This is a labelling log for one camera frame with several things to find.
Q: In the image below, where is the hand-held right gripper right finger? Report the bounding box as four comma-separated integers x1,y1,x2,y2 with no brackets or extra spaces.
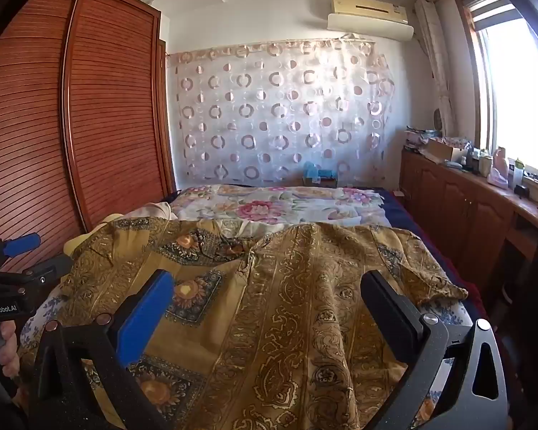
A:
361,270,509,430

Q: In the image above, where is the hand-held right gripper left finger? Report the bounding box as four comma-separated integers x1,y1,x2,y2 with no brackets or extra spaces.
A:
27,270,175,430

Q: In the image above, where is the beige folded cloth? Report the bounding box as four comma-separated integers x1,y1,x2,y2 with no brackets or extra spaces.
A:
103,201,179,230

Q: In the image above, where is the sheer circle patterned curtain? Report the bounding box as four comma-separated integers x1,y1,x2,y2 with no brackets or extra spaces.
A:
166,38,397,186

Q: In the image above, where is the pale bunched window curtain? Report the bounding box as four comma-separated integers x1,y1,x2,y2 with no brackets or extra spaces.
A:
415,0,456,137

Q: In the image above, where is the low wooden cabinet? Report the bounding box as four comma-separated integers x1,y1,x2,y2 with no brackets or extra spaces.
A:
399,148,538,305

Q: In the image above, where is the wooden slatted wardrobe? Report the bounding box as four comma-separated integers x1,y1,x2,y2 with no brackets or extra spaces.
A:
0,0,178,278

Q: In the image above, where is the wall air conditioner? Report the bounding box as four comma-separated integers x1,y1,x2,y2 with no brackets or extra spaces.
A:
326,0,415,43

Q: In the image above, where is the person's left hand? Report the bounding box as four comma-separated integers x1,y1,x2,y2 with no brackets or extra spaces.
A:
0,321,22,379

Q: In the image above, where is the pile of folded fabrics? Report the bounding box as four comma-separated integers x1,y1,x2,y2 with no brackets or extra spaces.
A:
403,124,441,149

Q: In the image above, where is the wooden framed window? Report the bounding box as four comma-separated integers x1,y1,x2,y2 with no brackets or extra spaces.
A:
457,0,538,189

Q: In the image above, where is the pink white bottle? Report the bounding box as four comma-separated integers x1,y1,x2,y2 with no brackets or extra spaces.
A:
488,147,513,186

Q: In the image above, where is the blue white floral bedsheet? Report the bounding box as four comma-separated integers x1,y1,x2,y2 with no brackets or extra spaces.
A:
18,278,480,430

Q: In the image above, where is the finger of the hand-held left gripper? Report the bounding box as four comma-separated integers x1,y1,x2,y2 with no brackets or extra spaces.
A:
0,233,42,272
0,254,75,296

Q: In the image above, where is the floral quilt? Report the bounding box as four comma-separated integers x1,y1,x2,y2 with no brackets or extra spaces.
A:
168,183,393,230

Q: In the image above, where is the golden patterned garment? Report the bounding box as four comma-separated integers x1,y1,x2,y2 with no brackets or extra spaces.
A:
56,216,469,430

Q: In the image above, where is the cardboard box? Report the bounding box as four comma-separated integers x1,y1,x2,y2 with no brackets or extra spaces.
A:
419,137,467,164

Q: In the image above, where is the blue tissue box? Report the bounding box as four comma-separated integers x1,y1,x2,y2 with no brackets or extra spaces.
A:
301,163,339,187

